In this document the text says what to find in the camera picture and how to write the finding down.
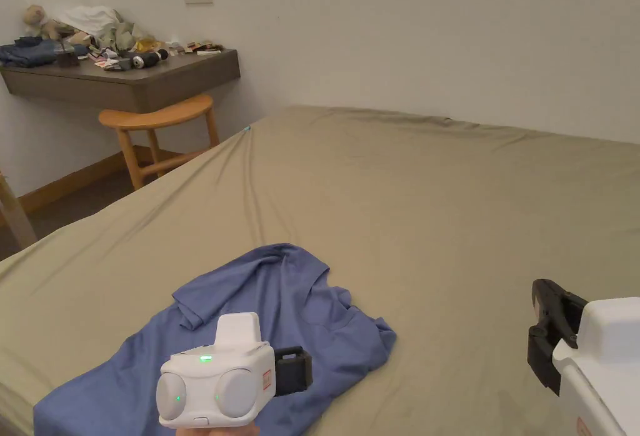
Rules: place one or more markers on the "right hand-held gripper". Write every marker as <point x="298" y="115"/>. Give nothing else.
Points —
<point x="610" y="356"/>

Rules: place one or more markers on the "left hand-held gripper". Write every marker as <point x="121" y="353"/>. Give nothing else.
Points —
<point x="220" y="381"/>

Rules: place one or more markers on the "blue shirt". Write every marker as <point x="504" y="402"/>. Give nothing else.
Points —
<point x="280" y="296"/>

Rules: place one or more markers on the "person's left hand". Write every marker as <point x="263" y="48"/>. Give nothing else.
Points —
<point x="220" y="432"/>

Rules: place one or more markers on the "bed with beige sheet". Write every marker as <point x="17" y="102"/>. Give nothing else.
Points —
<point x="400" y="216"/>

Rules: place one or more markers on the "pale wooden post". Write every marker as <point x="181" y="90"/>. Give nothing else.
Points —
<point x="15" y="216"/>

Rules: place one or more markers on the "brown wall shelf with clutter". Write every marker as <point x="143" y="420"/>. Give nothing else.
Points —
<point x="125" y="83"/>

